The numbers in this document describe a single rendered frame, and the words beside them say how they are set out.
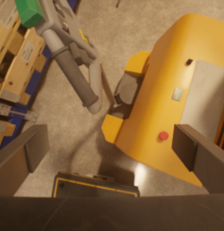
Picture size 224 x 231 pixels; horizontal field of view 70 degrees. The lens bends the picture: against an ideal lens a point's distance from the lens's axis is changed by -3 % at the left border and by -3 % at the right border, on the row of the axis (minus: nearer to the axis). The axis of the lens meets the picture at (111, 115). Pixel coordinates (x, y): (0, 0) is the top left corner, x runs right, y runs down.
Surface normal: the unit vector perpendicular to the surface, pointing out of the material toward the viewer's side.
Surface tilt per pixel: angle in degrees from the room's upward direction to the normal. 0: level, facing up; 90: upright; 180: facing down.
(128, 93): 0
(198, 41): 0
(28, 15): 47
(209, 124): 0
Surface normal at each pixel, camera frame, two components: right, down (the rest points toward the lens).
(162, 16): -0.09, -0.13
